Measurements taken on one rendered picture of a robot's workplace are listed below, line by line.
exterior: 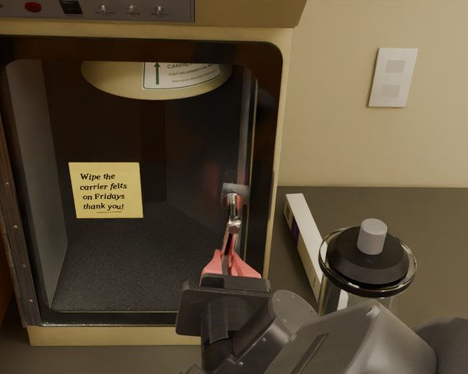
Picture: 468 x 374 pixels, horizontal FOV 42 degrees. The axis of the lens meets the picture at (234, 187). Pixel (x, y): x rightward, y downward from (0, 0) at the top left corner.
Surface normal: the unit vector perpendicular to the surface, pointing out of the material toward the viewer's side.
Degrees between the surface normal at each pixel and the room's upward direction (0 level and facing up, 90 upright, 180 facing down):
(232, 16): 135
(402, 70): 90
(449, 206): 0
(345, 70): 90
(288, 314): 33
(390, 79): 90
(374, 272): 54
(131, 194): 90
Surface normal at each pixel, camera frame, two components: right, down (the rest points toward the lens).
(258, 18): 0.00, 0.98
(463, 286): 0.04, -0.82
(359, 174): 0.04, 0.57
